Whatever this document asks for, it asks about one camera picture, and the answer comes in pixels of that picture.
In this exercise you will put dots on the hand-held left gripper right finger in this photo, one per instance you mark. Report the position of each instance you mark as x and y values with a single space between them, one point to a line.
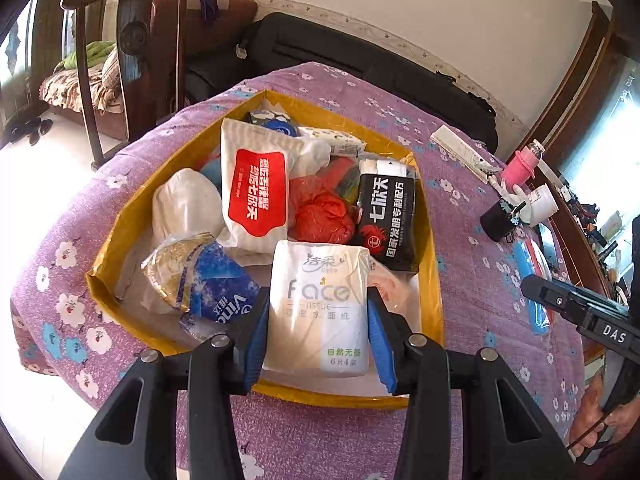
380 350

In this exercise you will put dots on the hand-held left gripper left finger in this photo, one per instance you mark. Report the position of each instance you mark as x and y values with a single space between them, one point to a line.
255 340

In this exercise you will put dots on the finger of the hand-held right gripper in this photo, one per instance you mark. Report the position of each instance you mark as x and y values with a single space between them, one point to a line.
547 292

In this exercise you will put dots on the white face tissue pack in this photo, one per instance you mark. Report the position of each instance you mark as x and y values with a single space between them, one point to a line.
320 310

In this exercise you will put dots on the cardboard box with yellow tape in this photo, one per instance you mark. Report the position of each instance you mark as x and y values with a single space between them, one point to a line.
431 270

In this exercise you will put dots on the black packet with red print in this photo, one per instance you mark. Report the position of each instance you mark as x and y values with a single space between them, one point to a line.
390 215

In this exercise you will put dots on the white towel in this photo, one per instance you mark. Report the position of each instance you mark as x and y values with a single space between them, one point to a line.
187 202

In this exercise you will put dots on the person's right forearm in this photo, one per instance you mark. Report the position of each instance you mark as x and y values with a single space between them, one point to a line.
625 440

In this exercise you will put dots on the person's right hand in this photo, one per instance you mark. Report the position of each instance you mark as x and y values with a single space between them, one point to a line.
592 417

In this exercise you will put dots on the light blue packet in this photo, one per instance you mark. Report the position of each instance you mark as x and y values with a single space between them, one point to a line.
532 285

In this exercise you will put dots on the dark grey flat case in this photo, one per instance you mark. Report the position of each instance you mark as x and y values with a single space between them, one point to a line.
547 249

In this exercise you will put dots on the pale pink plastic packet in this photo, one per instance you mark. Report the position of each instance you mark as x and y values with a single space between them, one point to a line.
395 287

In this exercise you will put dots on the purple floral bedsheet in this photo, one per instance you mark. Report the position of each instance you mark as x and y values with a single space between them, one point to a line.
475 320

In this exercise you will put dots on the blue white tissue pack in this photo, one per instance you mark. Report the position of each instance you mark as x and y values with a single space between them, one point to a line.
205 280

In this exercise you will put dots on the white cylindrical container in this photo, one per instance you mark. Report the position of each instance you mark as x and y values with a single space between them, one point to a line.
542 205

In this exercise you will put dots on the black pouch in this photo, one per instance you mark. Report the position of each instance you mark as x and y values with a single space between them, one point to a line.
497 220

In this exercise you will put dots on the pink bottle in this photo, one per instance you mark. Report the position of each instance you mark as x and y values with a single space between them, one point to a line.
520 167

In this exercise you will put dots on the red plastic bag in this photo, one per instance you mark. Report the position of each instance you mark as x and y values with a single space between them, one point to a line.
322 215

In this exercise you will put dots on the white packet with red label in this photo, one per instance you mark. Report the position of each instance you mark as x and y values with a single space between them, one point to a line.
255 185

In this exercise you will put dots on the white long box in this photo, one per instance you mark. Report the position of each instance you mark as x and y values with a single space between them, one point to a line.
457 146

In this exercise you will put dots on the blue cloth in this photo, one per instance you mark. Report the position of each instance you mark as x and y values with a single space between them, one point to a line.
212 172

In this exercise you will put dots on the window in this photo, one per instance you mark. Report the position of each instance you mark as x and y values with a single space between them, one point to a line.
610 125

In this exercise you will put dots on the red multicolour packet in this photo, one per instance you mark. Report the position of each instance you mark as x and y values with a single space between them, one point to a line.
342 170

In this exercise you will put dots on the white plastic bag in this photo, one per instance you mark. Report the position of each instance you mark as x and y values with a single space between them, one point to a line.
312 152

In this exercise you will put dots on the white green tissue pack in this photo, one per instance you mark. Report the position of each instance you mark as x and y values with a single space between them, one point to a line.
332 139

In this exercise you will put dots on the dark tissue pack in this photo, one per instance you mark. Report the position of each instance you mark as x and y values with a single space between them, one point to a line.
270 120

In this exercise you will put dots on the black sofa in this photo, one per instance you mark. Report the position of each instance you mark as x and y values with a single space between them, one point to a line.
370 72

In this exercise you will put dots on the sofa with floral cover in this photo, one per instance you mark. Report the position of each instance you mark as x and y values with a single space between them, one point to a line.
75 90

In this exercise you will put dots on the dark wooden chair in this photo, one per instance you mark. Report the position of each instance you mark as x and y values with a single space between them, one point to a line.
137 55

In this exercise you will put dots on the dark slippers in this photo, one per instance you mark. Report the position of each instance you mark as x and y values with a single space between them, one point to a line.
30 127

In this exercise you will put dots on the green cloth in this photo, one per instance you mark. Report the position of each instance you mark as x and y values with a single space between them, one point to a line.
85 55

